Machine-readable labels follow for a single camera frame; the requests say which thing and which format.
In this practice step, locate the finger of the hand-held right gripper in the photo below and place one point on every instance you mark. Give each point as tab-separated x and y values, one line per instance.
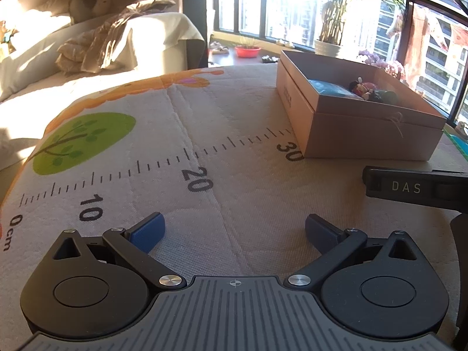
384	186

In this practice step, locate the blue cloth plastic packet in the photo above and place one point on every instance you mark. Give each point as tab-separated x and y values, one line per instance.
329	87

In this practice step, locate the potted palm plant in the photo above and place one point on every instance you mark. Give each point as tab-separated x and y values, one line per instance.
329	47

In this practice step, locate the pink ball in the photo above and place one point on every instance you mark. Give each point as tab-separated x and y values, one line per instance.
372	86

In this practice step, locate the teal toy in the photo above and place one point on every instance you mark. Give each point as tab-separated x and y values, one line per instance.
384	97

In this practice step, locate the hanging laundry cloth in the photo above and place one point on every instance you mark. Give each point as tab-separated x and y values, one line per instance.
424	44

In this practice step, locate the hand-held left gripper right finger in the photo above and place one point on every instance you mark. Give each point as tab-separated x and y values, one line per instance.
321	231

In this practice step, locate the small toy figures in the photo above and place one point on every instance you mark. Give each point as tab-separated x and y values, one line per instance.
7	38

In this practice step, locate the small toy figurine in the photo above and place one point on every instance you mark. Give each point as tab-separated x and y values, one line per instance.
360	89

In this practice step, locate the beige crumpled blanket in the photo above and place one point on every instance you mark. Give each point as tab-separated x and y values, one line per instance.
109	36

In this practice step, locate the pair of light slippers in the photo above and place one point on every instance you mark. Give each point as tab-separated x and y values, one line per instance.
218	48

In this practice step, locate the potted pink orchid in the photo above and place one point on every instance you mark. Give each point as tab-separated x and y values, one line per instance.
387	65

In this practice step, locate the white sofa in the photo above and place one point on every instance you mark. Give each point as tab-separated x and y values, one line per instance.
29	80

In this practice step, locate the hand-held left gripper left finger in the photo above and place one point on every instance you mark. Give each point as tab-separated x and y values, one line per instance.
150	231

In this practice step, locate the red plastic basin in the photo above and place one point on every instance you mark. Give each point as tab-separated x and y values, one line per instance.
248	52

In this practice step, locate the cardboard box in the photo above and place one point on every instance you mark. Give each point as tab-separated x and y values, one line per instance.
365	135

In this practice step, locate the pair of small slippers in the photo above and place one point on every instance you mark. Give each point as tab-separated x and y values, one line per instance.
285	43

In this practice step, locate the printed ruler mat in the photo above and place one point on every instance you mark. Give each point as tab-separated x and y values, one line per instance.
237	190

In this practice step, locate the beige plush toy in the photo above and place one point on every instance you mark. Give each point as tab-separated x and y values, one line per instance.
89	5

